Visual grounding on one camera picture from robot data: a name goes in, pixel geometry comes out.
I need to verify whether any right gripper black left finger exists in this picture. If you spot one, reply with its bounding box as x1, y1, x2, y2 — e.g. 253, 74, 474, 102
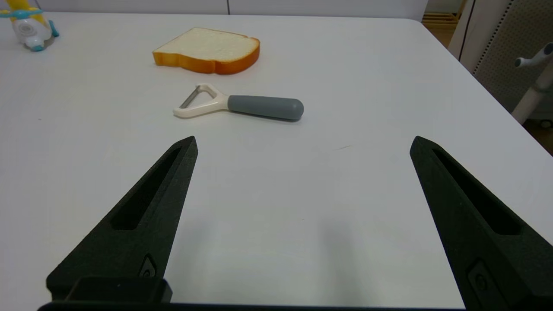
45, 136, 199, 303

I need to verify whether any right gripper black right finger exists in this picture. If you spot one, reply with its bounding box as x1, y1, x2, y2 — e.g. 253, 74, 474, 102
410, 136, 553, 311

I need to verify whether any white table leg with crank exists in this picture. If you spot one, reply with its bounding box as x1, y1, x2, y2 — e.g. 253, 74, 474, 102
512, 42, 553, 126

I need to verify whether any white bread slice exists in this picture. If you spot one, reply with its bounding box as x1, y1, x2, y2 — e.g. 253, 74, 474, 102
152, 27, 261, 75

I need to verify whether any white perforated partition panel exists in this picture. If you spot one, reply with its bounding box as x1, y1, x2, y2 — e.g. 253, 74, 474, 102
449, 0, 553, 114

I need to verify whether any yellow duck toy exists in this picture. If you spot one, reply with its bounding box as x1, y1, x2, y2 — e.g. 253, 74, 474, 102
0, 0, 59, 52

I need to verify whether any grey-handled white peeler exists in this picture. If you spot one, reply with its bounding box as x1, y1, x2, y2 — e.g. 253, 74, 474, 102
173, 83, 305, 122

